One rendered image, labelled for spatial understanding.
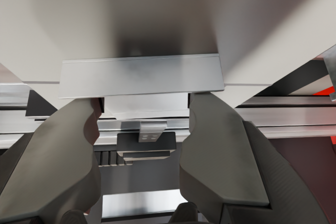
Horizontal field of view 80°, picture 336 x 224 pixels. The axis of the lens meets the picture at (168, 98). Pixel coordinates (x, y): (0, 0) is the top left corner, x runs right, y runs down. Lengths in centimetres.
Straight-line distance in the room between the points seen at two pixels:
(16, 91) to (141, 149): 24
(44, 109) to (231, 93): 19
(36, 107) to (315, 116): 64
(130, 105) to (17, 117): 38
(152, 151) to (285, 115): 37
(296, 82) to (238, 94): 46
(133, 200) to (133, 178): 50
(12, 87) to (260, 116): 51
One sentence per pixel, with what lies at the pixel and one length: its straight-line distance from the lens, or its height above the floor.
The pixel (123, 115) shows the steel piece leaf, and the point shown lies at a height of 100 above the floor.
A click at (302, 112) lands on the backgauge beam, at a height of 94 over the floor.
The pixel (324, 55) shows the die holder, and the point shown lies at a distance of 45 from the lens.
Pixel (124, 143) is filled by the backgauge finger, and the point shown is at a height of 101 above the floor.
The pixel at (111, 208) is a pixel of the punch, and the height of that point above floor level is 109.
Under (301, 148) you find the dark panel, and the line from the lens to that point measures 99.
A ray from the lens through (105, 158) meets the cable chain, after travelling 61.
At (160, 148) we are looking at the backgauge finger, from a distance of 42.
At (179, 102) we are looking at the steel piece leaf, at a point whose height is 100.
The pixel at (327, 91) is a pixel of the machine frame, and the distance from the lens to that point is 117.
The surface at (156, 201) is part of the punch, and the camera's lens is 24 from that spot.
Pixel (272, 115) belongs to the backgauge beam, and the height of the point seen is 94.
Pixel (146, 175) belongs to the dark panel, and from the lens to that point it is 74.
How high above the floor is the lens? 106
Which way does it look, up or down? 19 degrees down
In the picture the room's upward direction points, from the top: 177 degrees clockwise
